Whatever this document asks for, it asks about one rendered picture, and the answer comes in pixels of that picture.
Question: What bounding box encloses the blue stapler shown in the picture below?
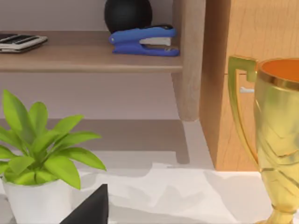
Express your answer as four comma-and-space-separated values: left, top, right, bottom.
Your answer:
108, 24, 180, 57

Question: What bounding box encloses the black round vase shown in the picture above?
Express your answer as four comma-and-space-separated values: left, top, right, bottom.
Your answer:
104, 0, 153, 35

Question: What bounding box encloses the green plant in white pot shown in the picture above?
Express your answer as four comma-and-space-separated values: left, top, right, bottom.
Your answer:
0, 89, 107, 224

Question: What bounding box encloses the wooden cupboard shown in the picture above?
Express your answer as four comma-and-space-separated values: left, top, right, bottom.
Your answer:
199, 0, 299, 172

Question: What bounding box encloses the gold trophy cup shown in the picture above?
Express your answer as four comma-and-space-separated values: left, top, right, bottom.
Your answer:
228, 55, 299, 224

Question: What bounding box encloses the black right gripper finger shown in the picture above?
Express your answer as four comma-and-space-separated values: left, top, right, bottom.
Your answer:
59, 183, 109, 224

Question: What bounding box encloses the black and white calculator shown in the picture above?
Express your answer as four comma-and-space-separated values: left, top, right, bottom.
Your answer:
0, 33, 49, 54

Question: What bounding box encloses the open wooden shelf unit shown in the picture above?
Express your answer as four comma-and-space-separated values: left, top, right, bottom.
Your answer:
0, 0, 206, 122

